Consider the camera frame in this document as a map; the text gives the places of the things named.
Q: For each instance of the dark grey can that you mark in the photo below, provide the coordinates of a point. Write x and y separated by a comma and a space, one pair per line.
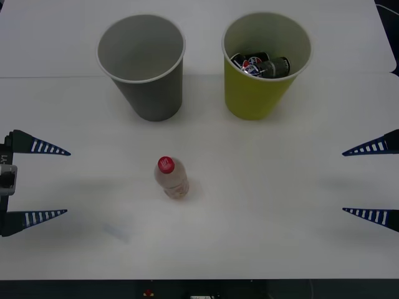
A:
275, 67

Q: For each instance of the clear bottle with red cap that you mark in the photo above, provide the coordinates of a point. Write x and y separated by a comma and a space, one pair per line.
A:
171, 179

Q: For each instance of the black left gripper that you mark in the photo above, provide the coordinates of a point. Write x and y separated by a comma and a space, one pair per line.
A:
5, 146

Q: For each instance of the red button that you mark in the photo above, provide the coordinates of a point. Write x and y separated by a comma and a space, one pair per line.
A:
148, 292

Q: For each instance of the black can with blue-red print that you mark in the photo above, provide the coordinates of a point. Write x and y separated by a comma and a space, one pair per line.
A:
251, 62

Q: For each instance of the grey plastic bin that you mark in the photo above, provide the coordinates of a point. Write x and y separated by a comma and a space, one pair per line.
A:
156, 96

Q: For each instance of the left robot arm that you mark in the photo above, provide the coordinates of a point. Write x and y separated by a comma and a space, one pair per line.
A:
7, 179

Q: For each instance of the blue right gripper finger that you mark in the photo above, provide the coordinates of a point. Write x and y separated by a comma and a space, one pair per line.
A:
374, 146
374, 215

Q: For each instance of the yellow-green plastic bin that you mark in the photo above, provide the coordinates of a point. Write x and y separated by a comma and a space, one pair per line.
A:
249, 96

